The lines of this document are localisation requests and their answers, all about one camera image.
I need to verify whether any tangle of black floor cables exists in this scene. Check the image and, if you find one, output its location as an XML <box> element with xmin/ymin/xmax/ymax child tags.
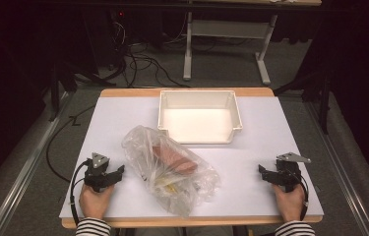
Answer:
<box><xmin>106</xmin><ymin>19</ymin><xmax>191</xmax><ymax>89</ymax></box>

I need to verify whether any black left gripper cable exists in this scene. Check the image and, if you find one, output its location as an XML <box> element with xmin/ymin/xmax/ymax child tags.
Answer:
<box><xmin>69</xmin><ymin>158</ymin><xmax>92</xmax><ymax>227</ymax></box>

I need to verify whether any person's left hand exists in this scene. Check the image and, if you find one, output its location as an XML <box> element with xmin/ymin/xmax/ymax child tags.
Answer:
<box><xmin>79</xmin><ymin>183</ymin><xmax>116</xmax><ymax>220</ymax></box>

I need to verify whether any yellow packet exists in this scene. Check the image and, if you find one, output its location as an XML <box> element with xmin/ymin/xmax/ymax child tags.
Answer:
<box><xmin>154</xmin><ymin>178</ymin><xmax>181</xmax><ymax>195</ymax></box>

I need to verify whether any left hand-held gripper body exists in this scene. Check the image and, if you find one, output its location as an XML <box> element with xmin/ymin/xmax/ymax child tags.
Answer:
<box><xmin>83</xmin><ymin>151</ymin><xmax>115</xmax><ymax>194</ymax></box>

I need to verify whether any clear plastic bag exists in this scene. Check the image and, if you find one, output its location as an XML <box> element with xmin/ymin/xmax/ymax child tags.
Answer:
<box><xmin>121</xmin><ymin>125</ymin><xmax>221</xmax><ymax>218</ymax></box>

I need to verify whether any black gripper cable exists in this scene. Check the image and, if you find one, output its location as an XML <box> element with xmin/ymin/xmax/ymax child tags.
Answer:
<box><xmin>291</xmin><ymin>170</ymin><xmax>310</xmax><ymax>221</ymax></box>
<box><xmin>69</xmin><ymin>158</ymin><xmax>92</xmax><ymax>227</ymax></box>

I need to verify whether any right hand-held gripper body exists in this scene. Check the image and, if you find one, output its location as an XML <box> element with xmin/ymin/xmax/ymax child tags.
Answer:
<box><xmin>274</xmin><ymin>151</ymin><xmax>313</xmax><ymax>194</ymax></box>

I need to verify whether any black metal stand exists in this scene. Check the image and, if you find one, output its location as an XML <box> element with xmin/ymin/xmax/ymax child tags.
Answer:
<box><xmin>273</xmin><ymin>70</ymin><xmax>334</xmax><ymax>136</ymax></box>
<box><xmin>47</xmin><ymin>60</ymin><xmax>107</xmax><ymax>123</ymax></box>

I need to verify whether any white desk frame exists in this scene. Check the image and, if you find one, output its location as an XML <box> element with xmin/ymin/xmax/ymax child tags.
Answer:
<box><xmin>182</xmin><ymin>0</ymin><xmax>323</xmax><ymax>87</ymax></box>

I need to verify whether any black floor cable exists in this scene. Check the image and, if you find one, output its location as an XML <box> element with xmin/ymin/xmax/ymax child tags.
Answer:
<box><xmin>45</xmin><ymin>104</ymin><xmax>97</xmax><ymax>184</ymax></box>

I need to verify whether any white plastic bin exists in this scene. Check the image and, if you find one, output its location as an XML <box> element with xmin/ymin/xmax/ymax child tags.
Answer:
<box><xmin>157</xmin><ymin>89</ymin><xmax>244</xmax><ymax>146</ymax></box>

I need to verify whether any brown snack packet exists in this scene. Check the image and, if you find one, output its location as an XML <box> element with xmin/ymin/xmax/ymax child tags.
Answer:
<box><xmin>152</xmin><ymin>144</ymin><xmax>199</xmax><ymax>176</ymax></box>

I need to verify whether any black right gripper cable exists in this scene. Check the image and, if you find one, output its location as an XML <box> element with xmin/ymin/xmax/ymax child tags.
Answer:
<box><xmin>291</xmin><ymin>170</ymin><xmax>310</xmax><ymax>221</ymax></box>

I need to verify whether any metal floor rail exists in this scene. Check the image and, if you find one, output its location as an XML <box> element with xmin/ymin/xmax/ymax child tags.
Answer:
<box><xmin>0</xmin><ymin>91</ymin><xmax>75</xmax><ymax>236</ymax></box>
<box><xmin>304</xmin><ymin>101</ymin><xmax>369</xmax><ymax>236</ymax></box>

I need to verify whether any white table mat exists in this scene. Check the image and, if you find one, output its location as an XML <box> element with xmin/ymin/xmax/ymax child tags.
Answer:
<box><xmin>58</xmin><ymin>95</ymin><xmax>325</xmax><ymax>220</ymax></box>

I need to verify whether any person's right hand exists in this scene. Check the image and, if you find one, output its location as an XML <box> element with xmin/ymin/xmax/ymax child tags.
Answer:
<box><xmin>272</xmin><ymin>183</ymin><xmax>306</xmax><ymax>223</ymax></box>

